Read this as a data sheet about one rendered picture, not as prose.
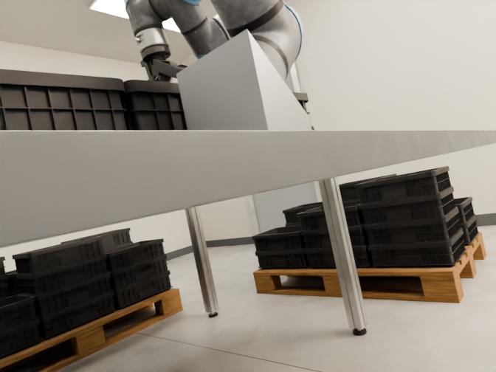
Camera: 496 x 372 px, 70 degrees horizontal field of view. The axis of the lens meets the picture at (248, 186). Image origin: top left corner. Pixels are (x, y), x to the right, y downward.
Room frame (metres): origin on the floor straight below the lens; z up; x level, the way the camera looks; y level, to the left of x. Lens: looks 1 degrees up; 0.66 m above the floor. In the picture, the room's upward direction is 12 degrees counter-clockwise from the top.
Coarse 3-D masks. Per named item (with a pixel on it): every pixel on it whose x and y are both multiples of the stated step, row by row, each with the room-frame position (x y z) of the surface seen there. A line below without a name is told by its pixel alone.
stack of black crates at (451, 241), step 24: (360, 192) 1.87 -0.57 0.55; (384, 192) 1.78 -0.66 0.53; (408, 192) 1.71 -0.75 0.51; (432, 192) 1.64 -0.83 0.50; (384, 216) 1.80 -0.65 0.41; (408, 216) 1.72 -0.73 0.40; (432, 216) 1.66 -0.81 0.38; (456, 216) 1.81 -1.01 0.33; (384, 240) 1.82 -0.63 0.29; (408, 240) 1.73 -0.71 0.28; (432, 240) 1.66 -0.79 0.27; (456, 240) 1.70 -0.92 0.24; (384, 264) 1.84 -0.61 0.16; (408, 264) 1.75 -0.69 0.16; (432, 264) 1.68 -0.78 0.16
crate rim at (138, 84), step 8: (128, 80) 0.69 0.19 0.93; (136, 80) 0.70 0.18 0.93; (144, 80) 0.71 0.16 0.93; (128, 88) 0.69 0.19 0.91; (136, 88) 0.70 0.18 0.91; (144, 88) 0.71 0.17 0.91; (152, 88) 0.72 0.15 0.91; (160, 88) 0.73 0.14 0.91; (168, 88) 0.75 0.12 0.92; (176, 88) 0.76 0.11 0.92
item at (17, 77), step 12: (0, 72) 0.54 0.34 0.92; (12, 72) 0.55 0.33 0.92; (24, 72) 0.57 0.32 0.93; (36, 72) 0.58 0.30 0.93; (48, 72) 0.59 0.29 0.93; (12, 84) 0.55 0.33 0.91; (24, 84) 0.56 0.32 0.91; (36, 84) 0.57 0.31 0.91; (48, 84) 0.59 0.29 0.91; (60, 84) 0.60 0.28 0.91; (72, 84) 0.61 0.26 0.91; (84, 84) 0.63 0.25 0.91; (96, 84) 0.64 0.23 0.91; (108, 84) 0.66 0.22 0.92; (120, 84) 0.68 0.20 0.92; (120, 96) 0.71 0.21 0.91
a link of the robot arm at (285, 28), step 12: (276, 12) 0.61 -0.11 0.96; (288, 12) 0.67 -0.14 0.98; (252, 24) 0.61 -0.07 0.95; (264, 24) 0.61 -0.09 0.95; (276, 24) 0.62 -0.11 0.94; (288, 24) 0.64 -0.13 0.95; (300, 24) 0.68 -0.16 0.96; (264, 36) 0.61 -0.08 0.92; (276, 36) 0.62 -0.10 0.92; (288, 36) 0.64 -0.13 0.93; (300, 36) 0.68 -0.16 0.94; (288, 48) 0.64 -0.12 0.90; (300, 48) 0.70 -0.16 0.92; (288, 60) 0.64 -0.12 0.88; (288, 72) 0.65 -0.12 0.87
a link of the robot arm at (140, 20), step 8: (128, 0) 0.82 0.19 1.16; (136, 0) 0.82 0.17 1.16; (144, 0) 0.81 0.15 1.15; (128, 8) 0.83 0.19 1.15; (136, 8) 0.82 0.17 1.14; (144, 8) 0.81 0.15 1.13; (128, 16) 0.84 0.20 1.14; (136, 16) 0.82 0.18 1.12; (144, 16) 0.82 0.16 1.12; (152, 16) 0.82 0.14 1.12; (136, 24) 0.83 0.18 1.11; (144, 24) 0.82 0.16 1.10; (152, 24) 0.83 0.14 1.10; (160, 24) 0.84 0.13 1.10; (136, 32) 0.83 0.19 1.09
